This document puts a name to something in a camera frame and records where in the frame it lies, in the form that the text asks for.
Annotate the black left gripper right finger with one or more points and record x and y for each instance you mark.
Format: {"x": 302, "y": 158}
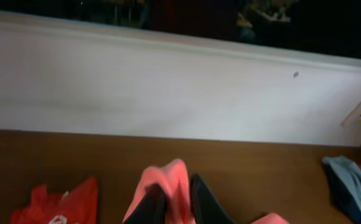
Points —
{"x": 205, "y": 207}

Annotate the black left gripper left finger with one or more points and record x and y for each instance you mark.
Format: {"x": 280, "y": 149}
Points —
{"x": 151, "y": 209}

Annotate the salmon pink t-shirt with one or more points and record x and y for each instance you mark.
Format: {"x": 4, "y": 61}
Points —
{"x": 175, "y": 182}

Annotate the folded red t-shirt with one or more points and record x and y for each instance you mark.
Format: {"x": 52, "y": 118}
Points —
{"x": 78, "y": 206}

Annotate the navy blue garment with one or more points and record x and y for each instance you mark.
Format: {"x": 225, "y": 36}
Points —
{"x": 341, "y": 197}

